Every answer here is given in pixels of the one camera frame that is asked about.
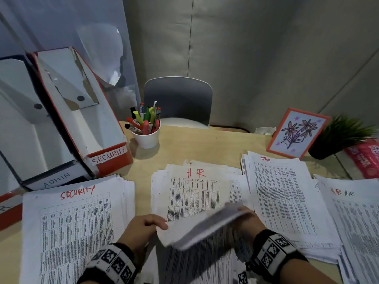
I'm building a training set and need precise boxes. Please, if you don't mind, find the person's right hand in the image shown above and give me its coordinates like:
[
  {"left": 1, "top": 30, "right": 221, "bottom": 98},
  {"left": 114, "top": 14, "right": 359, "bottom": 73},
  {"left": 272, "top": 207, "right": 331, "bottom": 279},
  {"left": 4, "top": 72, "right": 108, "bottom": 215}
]
[{"left": 234, "top": 205, "right": 267, "bottom": 243}]

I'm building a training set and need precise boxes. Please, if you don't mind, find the person's left hand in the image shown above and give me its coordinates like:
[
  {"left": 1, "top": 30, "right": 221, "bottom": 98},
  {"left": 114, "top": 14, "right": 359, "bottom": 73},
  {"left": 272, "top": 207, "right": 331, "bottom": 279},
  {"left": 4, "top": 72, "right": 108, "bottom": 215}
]
[{"left": 117, "top": 214, "right": 169, "bottom": 253}]

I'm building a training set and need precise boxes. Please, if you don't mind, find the admin paper pile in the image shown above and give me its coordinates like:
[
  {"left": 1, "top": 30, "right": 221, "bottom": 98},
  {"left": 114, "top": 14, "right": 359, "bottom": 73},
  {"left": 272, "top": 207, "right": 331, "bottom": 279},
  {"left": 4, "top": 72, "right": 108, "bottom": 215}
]
[{"left": 241, "top": 151, "right": 341, "bottom": 263}]

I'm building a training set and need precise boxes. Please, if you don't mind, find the paper sheet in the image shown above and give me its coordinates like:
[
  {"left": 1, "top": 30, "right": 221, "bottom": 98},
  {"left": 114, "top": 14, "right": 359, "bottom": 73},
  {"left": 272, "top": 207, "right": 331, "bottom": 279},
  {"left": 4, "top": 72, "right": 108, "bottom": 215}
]
[{"left": 156, "top": 201, "right": 252, "bottom": 252}]

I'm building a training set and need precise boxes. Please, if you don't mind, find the unsorted paper pile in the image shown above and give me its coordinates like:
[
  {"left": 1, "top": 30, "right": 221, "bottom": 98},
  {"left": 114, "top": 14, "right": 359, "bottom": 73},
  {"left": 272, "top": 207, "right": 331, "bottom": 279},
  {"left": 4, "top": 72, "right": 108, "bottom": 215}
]
[{"left": 142, "top": 159, "right": 255, "bottom": 284}]

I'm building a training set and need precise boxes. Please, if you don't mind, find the security paper pile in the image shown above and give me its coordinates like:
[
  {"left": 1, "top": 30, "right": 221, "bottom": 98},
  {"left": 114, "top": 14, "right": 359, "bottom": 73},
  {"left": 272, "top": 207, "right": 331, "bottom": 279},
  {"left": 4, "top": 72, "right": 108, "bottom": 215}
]
[{"left": 19, "top": 174, "right": 136, "bottom": 284}]

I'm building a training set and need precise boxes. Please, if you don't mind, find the HR paper pile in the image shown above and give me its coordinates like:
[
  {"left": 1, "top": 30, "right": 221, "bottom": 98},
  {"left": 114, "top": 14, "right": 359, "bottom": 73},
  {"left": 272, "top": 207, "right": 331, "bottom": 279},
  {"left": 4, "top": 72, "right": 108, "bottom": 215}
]
[{"left": 313, "top": 174, "right": 379, "bottom": 284}]

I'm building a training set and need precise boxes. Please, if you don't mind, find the black admin file box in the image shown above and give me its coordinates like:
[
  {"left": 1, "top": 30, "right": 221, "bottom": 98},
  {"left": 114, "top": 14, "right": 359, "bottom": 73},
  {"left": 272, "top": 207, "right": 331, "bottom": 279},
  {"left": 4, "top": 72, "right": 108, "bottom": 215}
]
[{"left": 0, "top": 54, "right": 94, "bottom": 191}]

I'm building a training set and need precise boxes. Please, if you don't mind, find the black right wristband with markers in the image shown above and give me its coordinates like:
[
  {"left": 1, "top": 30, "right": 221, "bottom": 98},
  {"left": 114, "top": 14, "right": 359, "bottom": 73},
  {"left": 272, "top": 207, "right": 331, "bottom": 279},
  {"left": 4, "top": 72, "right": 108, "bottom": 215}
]
[{"left": 246, "top": 229, "right": 308, "bottom": 277}]

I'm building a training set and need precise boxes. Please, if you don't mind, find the black wristband with markers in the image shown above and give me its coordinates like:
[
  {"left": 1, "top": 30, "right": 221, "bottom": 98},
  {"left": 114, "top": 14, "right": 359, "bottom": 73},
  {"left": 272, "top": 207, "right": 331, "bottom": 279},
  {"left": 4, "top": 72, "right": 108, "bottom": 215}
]
[
  {"left": 77, "top": 243, "right": 137, "bottom": 284},
  {"left": 246, "top": 229, "right": 308, "bottom": 277}
]

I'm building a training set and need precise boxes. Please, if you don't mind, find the black left wristband with markers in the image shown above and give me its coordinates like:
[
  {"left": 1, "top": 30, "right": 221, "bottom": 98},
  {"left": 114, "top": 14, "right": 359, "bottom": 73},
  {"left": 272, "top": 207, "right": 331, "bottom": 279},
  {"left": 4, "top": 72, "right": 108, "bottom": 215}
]
[{"left": 77, "top": 243, "right": 137, "bottom": 284}]

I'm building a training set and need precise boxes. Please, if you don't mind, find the white pen cup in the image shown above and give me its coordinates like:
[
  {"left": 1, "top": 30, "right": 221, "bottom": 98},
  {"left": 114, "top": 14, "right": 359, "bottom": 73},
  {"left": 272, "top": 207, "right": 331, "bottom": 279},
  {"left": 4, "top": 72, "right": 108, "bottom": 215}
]
[{"left": 131, "top": 121, "right": 161, "bottom": 149}]

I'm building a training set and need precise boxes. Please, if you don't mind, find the green plant in black pot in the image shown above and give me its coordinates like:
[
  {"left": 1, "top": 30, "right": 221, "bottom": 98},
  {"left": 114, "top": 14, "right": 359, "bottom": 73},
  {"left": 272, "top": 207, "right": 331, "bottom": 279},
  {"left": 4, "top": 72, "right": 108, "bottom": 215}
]
[{"left": 308, "top": 115, "right": 378, "bottom": 160}]

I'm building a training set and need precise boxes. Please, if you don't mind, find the orange framed flower drawing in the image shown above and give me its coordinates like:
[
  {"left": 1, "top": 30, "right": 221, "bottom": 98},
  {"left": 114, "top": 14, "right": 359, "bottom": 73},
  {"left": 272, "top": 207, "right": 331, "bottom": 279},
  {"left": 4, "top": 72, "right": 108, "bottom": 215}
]
[{"left": 266, "top": 108, "right": 333, "bottom": 160}]

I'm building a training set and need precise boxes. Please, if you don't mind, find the bunch of coloured markers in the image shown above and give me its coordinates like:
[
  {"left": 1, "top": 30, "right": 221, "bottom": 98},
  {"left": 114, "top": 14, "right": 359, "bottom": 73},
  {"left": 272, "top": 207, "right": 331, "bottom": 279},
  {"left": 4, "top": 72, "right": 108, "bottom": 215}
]
[{"left": 124, "top": 100, "right": 162, "bottom": 136}]

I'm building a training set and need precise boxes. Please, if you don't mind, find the red white paper towel pack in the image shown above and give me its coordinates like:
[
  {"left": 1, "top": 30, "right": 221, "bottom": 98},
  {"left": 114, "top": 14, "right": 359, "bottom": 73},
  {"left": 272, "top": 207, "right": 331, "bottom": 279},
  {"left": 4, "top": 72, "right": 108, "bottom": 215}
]
[{"left": 337, "top": 138, "right": 379, "bottom": 179}]

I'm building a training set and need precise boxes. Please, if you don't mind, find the grey chair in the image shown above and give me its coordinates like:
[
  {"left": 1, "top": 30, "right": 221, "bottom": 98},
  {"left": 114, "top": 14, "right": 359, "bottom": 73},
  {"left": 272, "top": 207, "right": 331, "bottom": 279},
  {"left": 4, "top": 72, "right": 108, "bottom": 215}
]
[{"left": 143, "top": 76, "right": 214, "bottom": 129}]

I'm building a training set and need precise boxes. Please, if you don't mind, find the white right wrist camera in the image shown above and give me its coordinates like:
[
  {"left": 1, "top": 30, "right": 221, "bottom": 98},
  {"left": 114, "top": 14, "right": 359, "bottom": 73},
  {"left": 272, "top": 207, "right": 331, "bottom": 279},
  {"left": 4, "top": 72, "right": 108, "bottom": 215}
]
[{"left": 236, "top": 270, "right": 252, "bottom": 284}]

